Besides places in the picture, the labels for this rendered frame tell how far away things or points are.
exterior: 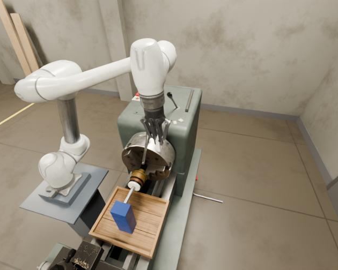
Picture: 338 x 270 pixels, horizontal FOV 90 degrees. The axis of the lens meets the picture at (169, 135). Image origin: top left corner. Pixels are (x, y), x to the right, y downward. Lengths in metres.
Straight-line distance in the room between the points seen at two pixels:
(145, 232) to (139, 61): 0.86
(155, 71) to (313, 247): 2.21
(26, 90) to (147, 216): 0.85
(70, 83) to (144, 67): 0.34
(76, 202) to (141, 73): 1.11
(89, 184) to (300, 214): 2.19
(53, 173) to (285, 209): 2.28
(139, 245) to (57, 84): 0.85
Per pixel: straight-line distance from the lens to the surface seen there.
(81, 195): 1.46
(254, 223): 2.22
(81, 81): 0.76
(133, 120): 1.10
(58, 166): 1.31
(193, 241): 1.99
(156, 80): 0.55
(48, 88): 0.83
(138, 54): 0.54
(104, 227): 1.13
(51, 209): 1.50
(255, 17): 3.07
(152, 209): 1.12
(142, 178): 0.96
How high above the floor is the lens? 1.90
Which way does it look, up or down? 42 degrees down
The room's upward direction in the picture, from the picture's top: straight up
